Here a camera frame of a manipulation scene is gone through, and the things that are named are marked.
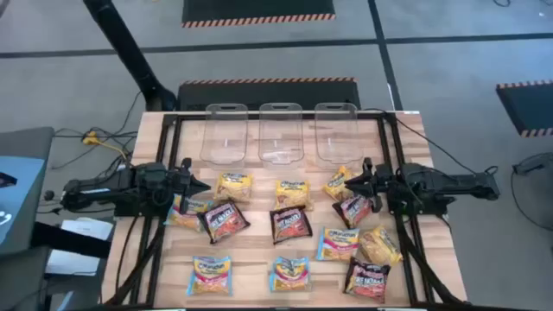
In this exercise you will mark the black floor device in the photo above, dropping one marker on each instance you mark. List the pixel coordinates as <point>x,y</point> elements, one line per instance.
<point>533,163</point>

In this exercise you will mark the white paper sheets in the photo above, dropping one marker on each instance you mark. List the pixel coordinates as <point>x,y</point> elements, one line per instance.
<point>86,229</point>

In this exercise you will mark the blue Maruchan beef ramen pack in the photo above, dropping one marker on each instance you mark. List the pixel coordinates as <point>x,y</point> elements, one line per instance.
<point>210,275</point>
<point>338,244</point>
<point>290,274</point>

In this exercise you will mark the small black flat object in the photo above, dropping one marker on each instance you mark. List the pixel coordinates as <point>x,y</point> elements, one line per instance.
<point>6,179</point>

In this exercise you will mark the yellow power plug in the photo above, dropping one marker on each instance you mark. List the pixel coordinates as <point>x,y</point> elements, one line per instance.
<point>90,139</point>

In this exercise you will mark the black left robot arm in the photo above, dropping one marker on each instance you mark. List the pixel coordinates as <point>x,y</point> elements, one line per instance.
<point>99,192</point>

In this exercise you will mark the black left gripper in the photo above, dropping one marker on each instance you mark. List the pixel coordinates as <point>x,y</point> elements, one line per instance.
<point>177,185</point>

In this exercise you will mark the small black round object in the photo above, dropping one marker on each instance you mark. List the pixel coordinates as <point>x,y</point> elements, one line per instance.
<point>48,195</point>

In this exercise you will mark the black aluminium table frame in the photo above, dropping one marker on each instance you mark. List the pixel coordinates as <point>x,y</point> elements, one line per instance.
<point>190,116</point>

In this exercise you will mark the yellow noodle packet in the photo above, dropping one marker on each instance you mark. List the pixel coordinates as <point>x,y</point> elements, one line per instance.
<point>183,216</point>

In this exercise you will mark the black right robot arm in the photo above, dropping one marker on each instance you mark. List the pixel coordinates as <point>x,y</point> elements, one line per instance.
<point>453,183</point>

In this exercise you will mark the black beam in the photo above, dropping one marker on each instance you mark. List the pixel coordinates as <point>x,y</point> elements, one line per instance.
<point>65,242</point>

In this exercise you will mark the yellow Maruchan ramen pack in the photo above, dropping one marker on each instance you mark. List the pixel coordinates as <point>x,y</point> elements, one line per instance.
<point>380,246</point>
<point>233,186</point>
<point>294,194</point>
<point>336,183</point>

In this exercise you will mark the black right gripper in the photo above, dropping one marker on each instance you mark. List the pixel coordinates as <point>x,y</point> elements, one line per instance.
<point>378,185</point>

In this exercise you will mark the blue board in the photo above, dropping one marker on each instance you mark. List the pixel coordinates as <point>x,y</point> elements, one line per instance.
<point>21,203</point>

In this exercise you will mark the black hazard-striped floor mat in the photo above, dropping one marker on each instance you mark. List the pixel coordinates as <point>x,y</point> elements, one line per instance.
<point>259,8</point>
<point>531,108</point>
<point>268,93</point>

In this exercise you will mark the grey desk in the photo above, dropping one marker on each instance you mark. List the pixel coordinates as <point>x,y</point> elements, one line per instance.
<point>26,142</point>

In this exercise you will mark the clear plastic bin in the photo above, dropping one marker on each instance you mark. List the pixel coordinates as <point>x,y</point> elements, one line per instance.
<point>224,147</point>
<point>281,147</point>
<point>339,147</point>

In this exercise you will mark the black camera stand pole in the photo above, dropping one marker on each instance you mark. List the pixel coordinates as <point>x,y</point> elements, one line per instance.
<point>125,47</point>

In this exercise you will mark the black fire noodle pack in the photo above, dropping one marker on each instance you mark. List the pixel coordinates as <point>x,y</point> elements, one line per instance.
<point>366,280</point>
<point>354,212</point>
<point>223,221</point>
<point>290,224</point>

